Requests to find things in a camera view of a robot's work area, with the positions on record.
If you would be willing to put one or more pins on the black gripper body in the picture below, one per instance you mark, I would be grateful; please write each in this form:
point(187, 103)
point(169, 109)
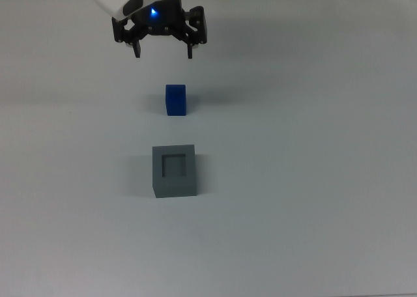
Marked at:
point(163, 23)

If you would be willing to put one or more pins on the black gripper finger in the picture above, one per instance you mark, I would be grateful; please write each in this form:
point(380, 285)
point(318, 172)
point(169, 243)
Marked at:
point(189, 51)
point(137, 49)

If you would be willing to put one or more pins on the blue block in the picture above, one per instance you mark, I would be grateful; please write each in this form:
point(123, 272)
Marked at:
point(176, 101)

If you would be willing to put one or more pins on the grey hollow cuboid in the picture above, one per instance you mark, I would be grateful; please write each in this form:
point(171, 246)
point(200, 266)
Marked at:
point(176, 186)

